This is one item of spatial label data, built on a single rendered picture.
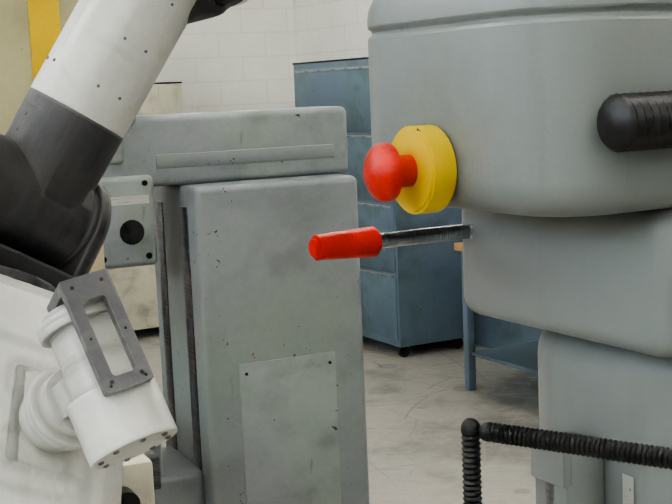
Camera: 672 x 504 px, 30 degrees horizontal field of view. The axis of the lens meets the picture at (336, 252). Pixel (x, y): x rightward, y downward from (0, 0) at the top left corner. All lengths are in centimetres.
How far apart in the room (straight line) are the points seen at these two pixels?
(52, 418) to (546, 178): 39
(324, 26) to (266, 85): 77
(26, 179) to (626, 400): 51
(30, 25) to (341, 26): 771
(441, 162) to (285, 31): 1004
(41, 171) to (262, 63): 970
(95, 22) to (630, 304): 50
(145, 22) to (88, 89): 7
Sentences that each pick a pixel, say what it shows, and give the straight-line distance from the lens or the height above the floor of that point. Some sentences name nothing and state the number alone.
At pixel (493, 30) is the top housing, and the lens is 80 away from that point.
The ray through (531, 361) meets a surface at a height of 23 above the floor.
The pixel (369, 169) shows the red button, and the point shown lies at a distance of 84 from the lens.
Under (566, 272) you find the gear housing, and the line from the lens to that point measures 91.
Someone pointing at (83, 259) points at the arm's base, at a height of 168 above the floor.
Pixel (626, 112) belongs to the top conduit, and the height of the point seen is 180.
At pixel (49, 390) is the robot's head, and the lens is 94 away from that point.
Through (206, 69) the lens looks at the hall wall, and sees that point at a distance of 1054.
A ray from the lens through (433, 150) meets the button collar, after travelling 83.
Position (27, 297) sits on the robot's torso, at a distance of 102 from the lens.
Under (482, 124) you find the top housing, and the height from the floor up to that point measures 179.
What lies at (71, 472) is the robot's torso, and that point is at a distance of 97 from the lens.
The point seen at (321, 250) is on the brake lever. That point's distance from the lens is 93.
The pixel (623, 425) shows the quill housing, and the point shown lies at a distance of 94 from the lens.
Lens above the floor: 182
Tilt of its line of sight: 7 degrees down
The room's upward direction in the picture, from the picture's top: 2 degrees counter-clockwise
